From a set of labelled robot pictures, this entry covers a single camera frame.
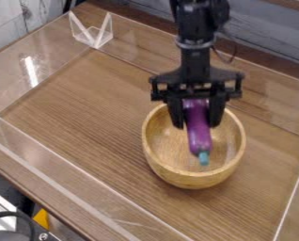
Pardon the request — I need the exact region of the clear acrylic tray wall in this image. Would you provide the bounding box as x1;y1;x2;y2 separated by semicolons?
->
0;118;191;241

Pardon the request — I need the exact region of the brown wooden bowl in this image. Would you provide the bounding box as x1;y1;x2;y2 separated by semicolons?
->
140;104;245;189

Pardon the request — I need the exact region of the clear acrylic corner bracket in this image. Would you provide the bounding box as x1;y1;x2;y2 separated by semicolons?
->
68;12;113;49

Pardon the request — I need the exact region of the yellow warning label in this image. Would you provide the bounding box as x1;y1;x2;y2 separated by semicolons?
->
32;209;49;230

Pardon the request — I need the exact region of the purple toy eggplant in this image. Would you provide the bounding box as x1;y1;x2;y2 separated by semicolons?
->
183;99;212;166

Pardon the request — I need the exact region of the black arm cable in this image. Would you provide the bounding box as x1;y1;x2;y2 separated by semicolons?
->
212;29;239;64

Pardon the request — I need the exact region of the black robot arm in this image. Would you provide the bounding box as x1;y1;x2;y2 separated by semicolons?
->
149;0;245;129

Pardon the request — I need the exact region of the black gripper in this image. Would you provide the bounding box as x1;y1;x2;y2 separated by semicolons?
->
149;37;245;129

